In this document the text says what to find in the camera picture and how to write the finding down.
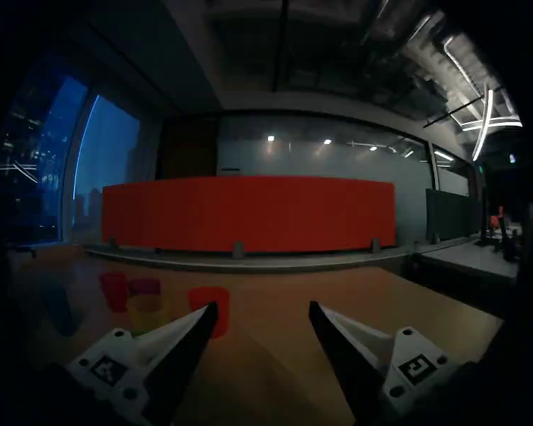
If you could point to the orange plastic cup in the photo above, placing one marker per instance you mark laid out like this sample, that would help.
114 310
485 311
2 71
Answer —
209 296

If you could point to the dark grey desk screen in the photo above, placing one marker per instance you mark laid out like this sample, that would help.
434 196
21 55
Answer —
452 215

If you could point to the purple plastic cup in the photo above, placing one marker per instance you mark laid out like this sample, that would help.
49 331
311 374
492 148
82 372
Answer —
145 286

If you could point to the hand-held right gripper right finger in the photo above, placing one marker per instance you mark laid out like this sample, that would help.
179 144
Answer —
393 355

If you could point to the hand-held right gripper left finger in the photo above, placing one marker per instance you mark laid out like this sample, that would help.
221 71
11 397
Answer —
129 364

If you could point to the yellow plastic cup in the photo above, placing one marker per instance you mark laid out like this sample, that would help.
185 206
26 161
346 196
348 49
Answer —
147 312

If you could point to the red desk screen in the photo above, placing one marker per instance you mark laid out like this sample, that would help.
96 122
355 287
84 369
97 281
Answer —
248 213

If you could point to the red plastic cup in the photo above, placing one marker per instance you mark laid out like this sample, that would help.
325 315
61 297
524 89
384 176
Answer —
114 290

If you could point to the blue plastic cup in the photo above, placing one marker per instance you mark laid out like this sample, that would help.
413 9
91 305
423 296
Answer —
60 310

